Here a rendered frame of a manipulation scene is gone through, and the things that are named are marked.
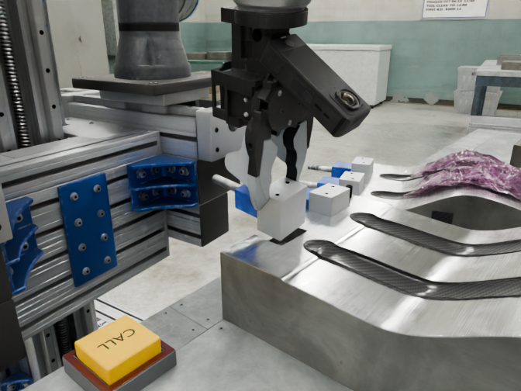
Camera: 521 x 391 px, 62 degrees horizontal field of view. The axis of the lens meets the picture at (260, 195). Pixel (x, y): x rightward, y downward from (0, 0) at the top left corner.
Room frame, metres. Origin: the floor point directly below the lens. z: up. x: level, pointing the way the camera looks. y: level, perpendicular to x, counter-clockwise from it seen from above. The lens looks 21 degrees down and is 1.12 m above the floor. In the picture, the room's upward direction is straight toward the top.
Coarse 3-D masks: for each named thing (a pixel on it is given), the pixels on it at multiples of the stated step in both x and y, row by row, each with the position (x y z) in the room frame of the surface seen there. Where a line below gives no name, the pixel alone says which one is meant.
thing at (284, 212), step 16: (240, 192) 0.49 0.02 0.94; (272, 192) 0.46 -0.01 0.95; (288, 192) 0.47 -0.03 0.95; (304, 192) 0.48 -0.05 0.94; (240, 208) 0.49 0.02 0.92; (272, 208) 0.45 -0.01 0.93; (288, 208) 0.46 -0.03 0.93; (304, 208) 0.48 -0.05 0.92; (272, 224) 0.46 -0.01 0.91; (288, 224) 0.46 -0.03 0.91
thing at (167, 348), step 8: (160, 344) 0.36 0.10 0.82; (72, 352) 0.35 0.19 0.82; (160, 352) 0.35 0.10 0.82; (168, 352) 0.35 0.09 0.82; (72, 360) 0.34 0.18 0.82; (152, 360) 0.34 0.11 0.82; (80, 368) 0.33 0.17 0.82; (144, 368) 0.33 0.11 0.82; (88, 376) 0.32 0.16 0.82; (96, 376) 0.32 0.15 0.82; (128, 376) 0.32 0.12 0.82; (96, 384) 0.31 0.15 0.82; (104, 384) 0.31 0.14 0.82; (112, 384) 0.31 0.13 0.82; (120, 384) 0.31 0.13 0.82
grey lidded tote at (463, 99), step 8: (456, 96) 6.43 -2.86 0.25; (464, 96) 6.36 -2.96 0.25; (472, 96) 6.31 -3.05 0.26; (488, 96) 6.20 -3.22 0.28; (496, 96) 6.13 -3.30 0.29; (456, 104) 6.43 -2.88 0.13; (464, 104) 6.36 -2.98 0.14; (488, 104) 6.19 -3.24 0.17; (496, 104) 6.18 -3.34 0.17; (456, 112) 6.43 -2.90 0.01; (464, 112) 6.36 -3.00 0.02; (488, 112) 6.19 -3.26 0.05
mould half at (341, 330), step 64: (256, 256) 0.42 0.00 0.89; (384, 256) 0.43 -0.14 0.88; (448, 256) 0.43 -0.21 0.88; (512, 256) 0.39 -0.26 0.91; (256, 320) 0.40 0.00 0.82; (320, 320) 0.35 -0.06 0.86; (384, 320) 0.32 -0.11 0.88; (448, 320) 0.30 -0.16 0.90; (512, 320) 0.27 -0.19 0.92; (384, 384) 0.30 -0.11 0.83; (448, 384) 0.27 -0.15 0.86; (512, 384) 0.24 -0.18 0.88
